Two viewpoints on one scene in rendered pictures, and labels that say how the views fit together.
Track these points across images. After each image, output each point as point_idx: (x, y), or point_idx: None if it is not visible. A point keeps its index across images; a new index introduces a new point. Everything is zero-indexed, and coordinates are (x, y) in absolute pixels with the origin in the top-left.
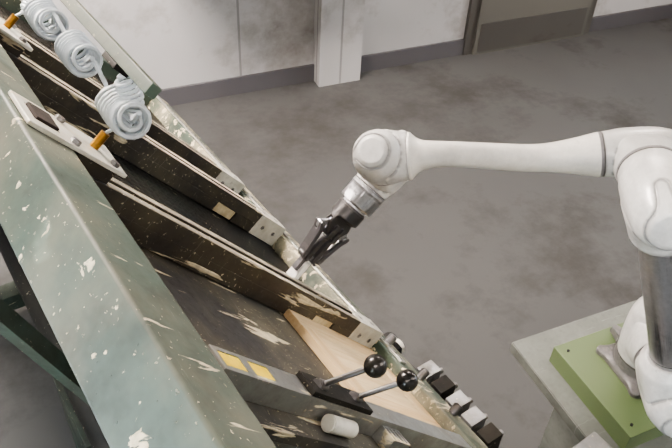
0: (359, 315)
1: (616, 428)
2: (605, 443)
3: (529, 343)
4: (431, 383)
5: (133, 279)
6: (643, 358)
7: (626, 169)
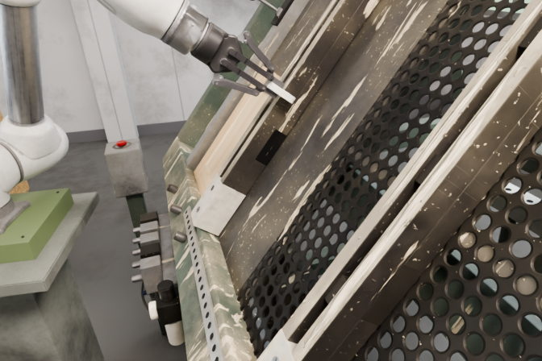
0: (210, 193)
1: (66, 198)
2: (106, 150)
3: (29, 276)
4: (159, 251)
5: None
6: (40, 128)
7: None
